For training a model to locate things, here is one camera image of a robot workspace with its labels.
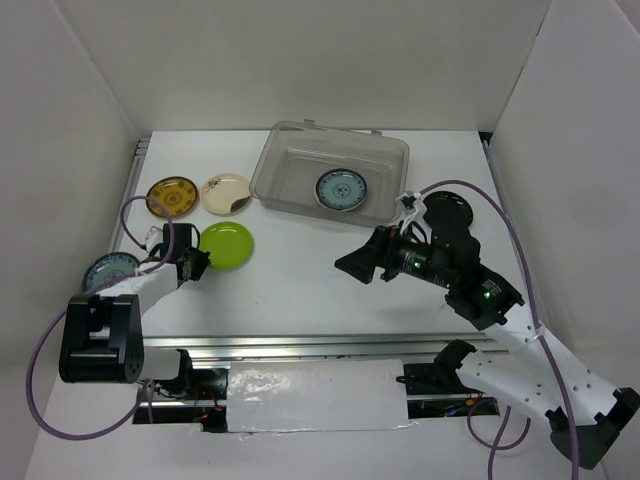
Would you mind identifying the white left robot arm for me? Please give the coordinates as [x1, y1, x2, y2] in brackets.
[58, 247, 209, 384]

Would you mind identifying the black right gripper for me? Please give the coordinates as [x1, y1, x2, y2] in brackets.
[334, 219, 455, 288]

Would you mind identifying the black plate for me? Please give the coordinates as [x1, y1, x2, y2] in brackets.
[423, 191, 474, 228]

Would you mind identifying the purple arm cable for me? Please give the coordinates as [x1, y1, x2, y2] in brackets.
[25, 195, 176, 441]
[417, 179, 584, 480]

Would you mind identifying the cream plate with dark brushstroke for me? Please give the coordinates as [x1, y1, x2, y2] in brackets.
[200, 173, 251, 216]

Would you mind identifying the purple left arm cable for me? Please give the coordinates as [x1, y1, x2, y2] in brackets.
[25, 195, 176, 441]

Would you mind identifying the small blue floral plate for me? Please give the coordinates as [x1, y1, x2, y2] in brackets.
[314, 168, 368, 212]

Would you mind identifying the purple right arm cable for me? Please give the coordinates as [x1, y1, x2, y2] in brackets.
[417, 179, 584, 480]

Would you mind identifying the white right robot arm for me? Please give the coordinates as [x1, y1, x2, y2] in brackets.
[334, 226, 639, 469]

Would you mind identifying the lime green plate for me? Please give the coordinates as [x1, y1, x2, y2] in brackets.
[199, 221, 254, 270]

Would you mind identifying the aluminium table rail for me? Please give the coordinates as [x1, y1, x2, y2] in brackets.
[145, 333, 506, 365]

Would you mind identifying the yellow patterned plate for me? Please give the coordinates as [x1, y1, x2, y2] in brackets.
[146, 176, 199, 218]

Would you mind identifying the clear plastic bin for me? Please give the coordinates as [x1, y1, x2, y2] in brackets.
[250, 121, 410, 227]

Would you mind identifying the large blue floral plate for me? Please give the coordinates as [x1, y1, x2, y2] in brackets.
[82, 252, 140, 291]

